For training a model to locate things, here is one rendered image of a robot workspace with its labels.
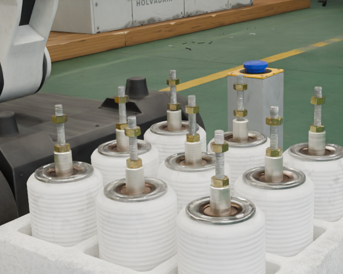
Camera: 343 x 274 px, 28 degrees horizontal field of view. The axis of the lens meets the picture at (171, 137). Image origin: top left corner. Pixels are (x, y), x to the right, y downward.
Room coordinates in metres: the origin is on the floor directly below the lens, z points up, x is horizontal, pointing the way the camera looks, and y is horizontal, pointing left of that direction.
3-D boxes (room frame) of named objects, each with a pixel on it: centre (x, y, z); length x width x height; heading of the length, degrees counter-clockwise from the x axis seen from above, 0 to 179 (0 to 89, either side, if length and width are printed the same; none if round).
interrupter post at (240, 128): (0.94, -0.10, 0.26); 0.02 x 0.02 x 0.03
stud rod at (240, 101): (0.94, -0.10, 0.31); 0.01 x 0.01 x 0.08
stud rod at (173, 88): (1.01, -0.01, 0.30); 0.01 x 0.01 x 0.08
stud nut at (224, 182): (0.68, -0.05, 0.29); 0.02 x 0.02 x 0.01; 71
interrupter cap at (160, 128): (1.01, -0.01, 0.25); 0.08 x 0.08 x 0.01
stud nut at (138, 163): (0.75, 0.04, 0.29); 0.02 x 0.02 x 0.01; 74
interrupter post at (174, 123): (1.01, -0.01, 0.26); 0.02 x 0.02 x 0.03
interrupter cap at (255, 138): (0.94, -0.10, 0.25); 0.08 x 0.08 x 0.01
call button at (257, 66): (1.12, -0.14, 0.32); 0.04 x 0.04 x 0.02
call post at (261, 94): (1.12, -0.14, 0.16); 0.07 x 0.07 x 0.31; 53
